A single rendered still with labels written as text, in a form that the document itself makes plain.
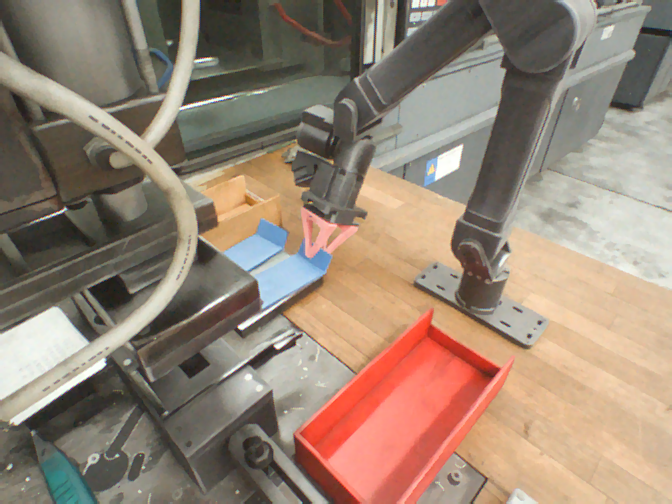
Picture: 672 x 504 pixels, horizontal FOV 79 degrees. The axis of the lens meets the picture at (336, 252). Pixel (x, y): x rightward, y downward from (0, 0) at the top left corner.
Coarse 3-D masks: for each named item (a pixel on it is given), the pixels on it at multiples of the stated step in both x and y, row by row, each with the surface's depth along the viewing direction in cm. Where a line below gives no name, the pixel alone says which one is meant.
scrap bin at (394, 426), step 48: (432, 336) 57; (384, 384) 52; (432, 384) 52; (480, 384) 52; (336, 432) 47; (384, 432) 47; (432, 432) 47; (336, 480) 38; (384, 480) 43; (432, 480) 43
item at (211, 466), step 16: (192, 368) 47; (128, 384) 48; (272, 400) 44; (256, 416) 43; (272, 416) 45; (272, 432) 47; (176, 448) 40; (208, 448) 39; (224, 448) 41; (192, 464) 38; (208, 464) 40; (224, 464) 42; (208, 480) 41
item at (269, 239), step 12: (264, 228) 74; (276, 228) 72; (252, 240) 73; (264, 240) 73; (276, 240) 72; (228, 252) 70; (240, 252) 70; (252, 252) 70; (264, 252) 70; (276, 252) 71; (240, 264) 68; (252, 264) 68
